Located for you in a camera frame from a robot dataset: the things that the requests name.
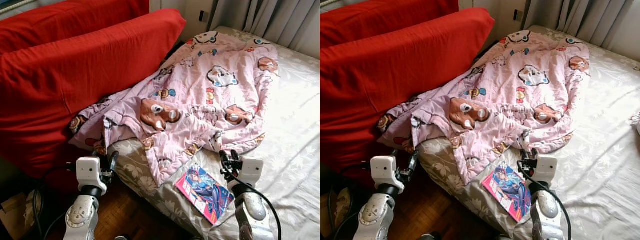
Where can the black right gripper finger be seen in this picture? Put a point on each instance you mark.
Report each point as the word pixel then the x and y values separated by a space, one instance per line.
pixel 233 157
pixel 530 155
pixel 224 158
pixel 522 156

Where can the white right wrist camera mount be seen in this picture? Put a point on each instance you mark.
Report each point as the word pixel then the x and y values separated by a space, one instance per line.
pixel 547 167
pixel 252 170

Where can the small black wall plate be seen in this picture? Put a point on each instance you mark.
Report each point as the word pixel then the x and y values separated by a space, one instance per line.
pixel 518 15
pixel 204 16

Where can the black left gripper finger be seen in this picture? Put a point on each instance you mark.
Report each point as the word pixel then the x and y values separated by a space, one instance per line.
pixel 404 159
pixel 414 160
pixel 115 160
pixel 106 160

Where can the pink cartoon print blanket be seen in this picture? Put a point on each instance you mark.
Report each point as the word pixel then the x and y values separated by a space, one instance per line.
pixel 530 100
pixel 220 100

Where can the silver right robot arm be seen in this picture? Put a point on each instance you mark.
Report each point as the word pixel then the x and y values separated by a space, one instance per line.
pixel 252 210
pixel 547 210

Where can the large red cushion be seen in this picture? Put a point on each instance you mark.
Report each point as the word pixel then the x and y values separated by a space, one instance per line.
pixel 75 75
pixel 65 20
pixel 380 20
pixel 395 75

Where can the bed with beige floral sheet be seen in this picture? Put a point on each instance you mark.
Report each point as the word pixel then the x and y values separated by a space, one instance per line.
pixel 290 140
pixel 600 165

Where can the grey curtain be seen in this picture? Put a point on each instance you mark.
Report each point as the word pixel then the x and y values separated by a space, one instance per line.
pixel 270 22
pixel 585 20

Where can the pink and blue comic magazine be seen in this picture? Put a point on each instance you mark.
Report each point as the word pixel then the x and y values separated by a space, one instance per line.
pixel 507 190
pixel 205 192

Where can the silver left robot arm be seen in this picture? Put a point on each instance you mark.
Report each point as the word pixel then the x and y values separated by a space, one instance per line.
pixel 375 215
pixel 82 215

